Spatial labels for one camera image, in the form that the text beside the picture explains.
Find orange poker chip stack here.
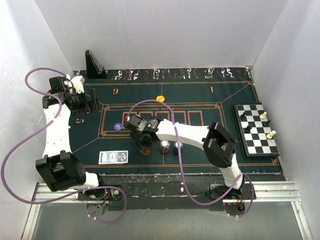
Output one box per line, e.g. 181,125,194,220
142,149,151,156

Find purple small blind button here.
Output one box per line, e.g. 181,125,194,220
113,122,123,131

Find yellow big blind button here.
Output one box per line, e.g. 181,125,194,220
156,95,165,103

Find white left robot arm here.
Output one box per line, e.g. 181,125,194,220
35,75,107,200

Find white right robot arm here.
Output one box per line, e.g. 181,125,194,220
124,115,245,199

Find dark green poker mat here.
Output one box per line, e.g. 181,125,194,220
69,67,282,174

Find green poker chip stack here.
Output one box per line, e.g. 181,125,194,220
174,142,184,154

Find blue playing card deck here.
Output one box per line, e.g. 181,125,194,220
98,150,129,165

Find black card shoe holder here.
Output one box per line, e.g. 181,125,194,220
85,50,107,79

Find black chess piece left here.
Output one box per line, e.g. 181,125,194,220
239,112,246,120

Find black chess piece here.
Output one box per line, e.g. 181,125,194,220
262,120,271,127
244,125,252,133
239,112,246,120

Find black chess piece middle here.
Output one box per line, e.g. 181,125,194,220
244,125,252,133

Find black white chessboard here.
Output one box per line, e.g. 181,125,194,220
233,102,280,158

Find white chess piece upper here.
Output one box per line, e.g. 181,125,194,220
259,111,267,120

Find white chess piece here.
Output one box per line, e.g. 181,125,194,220
259,111,267,120
266,130,276,140

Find black chess piece right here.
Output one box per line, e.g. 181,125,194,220
262,120,271,127

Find white chess piece lower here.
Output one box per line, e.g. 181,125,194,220
266,130,276,140

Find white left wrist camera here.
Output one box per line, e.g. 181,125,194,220
68,75,85,95

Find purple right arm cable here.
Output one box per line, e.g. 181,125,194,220
127,99,256,219

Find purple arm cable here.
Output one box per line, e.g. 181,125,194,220
0,67,128,224
127,99,256,219

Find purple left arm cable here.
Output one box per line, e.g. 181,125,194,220
0,67,128,224

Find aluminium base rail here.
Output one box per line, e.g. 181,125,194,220
21,181,312,240

